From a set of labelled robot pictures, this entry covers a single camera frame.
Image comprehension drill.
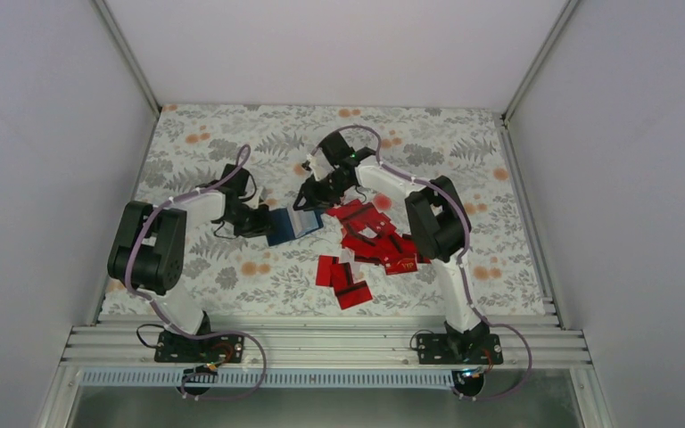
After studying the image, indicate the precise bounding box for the aluminium front rail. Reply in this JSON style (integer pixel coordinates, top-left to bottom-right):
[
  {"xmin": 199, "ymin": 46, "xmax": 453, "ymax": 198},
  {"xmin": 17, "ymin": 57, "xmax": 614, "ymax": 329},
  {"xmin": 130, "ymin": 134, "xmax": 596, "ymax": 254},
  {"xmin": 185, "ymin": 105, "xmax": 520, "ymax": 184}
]
[{"xmin": 61, "ymin": 316, "xmax": 592, "ymax": 369}]

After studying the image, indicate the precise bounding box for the red card front middle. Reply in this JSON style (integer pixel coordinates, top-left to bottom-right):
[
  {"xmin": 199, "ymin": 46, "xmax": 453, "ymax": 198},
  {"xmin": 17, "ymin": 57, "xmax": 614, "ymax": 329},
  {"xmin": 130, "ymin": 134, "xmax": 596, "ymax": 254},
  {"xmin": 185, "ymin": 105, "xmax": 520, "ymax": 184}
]
[{"xmin": 329, "ymin": 263, "xmax": 355, "ymax": 294}]

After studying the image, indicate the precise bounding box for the red card pile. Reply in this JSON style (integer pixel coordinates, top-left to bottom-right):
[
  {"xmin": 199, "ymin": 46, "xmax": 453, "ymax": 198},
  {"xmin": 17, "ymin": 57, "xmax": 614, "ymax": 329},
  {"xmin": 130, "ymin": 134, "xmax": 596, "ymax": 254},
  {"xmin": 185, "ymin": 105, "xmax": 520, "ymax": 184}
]
[
  {"xmin": 341, "ymin": 221, "xmax": 413, "ymax": 265},
  {"xmin": 325, "ymin": 200, "xmax": 378, "ymax": 231}
]

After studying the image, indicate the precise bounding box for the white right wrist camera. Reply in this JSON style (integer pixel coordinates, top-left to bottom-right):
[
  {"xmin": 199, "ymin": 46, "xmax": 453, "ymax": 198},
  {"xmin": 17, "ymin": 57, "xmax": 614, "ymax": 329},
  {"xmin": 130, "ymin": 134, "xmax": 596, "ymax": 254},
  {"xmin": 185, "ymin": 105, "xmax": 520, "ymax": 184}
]
[{"xmin": 301, "ymin": 153, "xmax": 333, "ymax": 181}]

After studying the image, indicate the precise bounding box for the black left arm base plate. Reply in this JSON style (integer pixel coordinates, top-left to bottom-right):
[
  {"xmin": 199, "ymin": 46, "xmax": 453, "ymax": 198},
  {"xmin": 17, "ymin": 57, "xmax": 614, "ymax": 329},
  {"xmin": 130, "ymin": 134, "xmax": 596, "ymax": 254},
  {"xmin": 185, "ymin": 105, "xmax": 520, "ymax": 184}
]
[{"xmin": 153, "ymin": 332, "xmax": 245, "ymax": 364}]

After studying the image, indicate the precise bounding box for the red VIP card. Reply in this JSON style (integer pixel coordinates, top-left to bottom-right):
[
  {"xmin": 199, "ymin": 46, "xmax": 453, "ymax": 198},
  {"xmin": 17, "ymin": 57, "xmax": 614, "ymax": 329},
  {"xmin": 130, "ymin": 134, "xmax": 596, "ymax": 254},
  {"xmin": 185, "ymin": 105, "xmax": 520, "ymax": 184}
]
[{"xmin": 383, "ymin": 254, "xmax": 418, "ymax": 276}]

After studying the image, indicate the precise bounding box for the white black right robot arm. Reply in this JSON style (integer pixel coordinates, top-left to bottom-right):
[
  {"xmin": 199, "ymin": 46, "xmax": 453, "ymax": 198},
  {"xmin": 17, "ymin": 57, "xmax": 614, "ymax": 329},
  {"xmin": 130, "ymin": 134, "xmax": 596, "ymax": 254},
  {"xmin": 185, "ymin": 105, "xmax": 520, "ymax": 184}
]
[{"xmin": 293, "ymin": 130, "xmax": 490, "ymax": 363}]

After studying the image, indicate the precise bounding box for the red card pile top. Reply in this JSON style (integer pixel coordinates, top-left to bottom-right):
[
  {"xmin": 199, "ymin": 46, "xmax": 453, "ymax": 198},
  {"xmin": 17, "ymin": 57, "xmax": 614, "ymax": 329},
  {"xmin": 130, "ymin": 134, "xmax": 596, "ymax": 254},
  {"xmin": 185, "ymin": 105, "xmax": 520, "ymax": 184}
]
[{"xmin": 325, "ymin": 200, "xmax": 378, "ymax": 231}]

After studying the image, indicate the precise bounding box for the aluminium corner post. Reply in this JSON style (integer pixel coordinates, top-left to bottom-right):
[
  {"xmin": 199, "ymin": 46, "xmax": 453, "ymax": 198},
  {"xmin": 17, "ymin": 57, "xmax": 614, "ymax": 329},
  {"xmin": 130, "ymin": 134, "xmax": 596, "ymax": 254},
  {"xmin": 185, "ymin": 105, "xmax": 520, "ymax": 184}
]
[
  {"xmin": 91, "ymin": 0, "xmax": 161, "ymax": 118},
  {"xmin": 501, "ymin": 0, "xmax": 581, "ymax": 127}
]

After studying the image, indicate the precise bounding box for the aluminium left corner post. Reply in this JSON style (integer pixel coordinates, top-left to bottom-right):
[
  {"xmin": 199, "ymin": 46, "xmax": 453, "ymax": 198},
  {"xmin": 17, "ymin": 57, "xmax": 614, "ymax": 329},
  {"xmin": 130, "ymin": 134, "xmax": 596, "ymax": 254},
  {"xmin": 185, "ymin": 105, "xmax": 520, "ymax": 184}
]
[{"xmin": 91, "ymin": 0, "xmax": 161, "ymax": 118}]

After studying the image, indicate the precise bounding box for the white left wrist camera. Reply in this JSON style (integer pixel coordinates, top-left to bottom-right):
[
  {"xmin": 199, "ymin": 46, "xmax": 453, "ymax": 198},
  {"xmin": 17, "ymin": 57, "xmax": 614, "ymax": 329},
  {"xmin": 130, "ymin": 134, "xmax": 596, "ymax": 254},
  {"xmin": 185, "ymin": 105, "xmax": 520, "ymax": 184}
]
[{"xmin": 245, "ymin": 186, "xmax": 266, "ymax": 210}]

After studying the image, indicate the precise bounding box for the red card pile centre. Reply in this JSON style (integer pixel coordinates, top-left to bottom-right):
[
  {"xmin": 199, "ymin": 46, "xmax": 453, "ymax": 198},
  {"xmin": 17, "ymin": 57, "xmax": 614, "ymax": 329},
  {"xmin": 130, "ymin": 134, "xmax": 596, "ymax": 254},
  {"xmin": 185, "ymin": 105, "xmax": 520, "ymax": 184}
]
[{"xmin": 341, "ymin": 221, "xmax": 413, "ymax": 265}]

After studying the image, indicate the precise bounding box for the aluminium right corner post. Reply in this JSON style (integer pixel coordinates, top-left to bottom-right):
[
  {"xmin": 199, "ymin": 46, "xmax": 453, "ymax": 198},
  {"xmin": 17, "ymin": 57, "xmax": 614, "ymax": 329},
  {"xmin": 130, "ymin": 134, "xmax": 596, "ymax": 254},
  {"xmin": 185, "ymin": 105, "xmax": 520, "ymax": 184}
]
[{"xmin": 501, "ymin": 0, "xmax": 581, "ymax": 127}]

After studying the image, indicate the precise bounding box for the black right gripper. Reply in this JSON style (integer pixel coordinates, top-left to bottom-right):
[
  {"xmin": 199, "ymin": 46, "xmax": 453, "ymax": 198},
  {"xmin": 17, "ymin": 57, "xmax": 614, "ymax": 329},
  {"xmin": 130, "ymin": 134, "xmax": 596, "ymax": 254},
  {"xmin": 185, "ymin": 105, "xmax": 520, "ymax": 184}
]
[{"xmin": 293, "ymin": 171, "xmax": 352, "ymax": 212}]

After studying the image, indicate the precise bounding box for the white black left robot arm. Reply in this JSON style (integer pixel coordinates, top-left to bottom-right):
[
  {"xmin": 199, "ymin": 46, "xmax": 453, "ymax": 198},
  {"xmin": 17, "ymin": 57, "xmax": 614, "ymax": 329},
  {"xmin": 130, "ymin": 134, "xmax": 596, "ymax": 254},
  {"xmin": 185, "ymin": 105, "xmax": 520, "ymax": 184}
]
[{"xmin": 107, "ymin": 164, "xmax": 275, "ymax": 361}]

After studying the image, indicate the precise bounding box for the navy blue card holder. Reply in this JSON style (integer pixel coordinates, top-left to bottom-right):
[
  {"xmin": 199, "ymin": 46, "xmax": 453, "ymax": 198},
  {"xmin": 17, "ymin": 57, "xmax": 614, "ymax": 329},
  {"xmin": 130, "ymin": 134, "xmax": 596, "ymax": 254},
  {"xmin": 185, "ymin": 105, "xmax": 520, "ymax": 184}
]
[{"xmin": 266, "ymin": 207, "xmax": 324, "ymax": 247}]

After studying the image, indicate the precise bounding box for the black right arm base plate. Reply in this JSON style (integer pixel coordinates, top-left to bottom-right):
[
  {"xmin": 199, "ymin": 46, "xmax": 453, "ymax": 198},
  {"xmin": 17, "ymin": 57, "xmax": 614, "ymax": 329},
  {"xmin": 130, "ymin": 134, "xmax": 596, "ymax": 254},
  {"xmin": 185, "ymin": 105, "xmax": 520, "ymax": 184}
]
[{"xmin": 410, "ymin": 332, "xmax": 504, "ymax": 366}]

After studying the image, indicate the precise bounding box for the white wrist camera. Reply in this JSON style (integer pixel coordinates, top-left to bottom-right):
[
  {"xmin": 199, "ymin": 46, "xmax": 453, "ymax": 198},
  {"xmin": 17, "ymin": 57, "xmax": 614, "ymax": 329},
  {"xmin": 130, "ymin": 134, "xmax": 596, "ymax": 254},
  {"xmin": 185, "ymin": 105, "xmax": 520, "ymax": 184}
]
[
  {"xmin": 245, "ymin": 186, "xmax": 266, "ymax": 210},
  {"xmin": 301, "ymin": 153, "xmax": 333, "ymax": 181}
]

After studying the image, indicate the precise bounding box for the red card front left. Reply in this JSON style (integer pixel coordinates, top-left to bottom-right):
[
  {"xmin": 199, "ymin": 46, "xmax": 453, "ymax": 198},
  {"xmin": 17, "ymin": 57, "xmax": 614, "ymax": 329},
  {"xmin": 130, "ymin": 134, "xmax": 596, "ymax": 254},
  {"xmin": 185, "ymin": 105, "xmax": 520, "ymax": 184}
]
[{"xmin": 315, "ymin": 255, "xmax": 339, "ymax": 287}]

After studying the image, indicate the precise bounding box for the red card front bottom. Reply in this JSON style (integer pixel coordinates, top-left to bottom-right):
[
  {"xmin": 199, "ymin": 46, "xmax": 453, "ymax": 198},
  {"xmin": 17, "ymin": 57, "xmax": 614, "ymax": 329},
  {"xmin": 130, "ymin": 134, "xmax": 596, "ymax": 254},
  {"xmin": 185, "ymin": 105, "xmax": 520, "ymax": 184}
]
[{"xmin": 334, "ymin": 281, "xmax": 373, "ymax": 310}]

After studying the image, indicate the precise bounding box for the red card far right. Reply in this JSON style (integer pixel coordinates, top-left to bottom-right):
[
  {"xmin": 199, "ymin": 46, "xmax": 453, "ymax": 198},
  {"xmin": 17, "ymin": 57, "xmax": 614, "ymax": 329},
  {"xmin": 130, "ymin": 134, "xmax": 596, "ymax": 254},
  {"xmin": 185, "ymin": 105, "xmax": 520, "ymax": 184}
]
[{"xmin": 412, "ymin": 235, "xmax": 436, "ymax": 263}]

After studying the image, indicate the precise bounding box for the grey slotted cable duct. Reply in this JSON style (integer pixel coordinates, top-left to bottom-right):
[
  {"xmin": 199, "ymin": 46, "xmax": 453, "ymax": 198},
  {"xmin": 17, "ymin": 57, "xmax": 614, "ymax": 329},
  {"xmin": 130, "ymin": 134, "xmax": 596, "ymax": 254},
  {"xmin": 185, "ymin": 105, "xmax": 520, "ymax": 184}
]
[{"xmin": 78, "ymin": 367, "xmax": 453, "ymax": 390}]

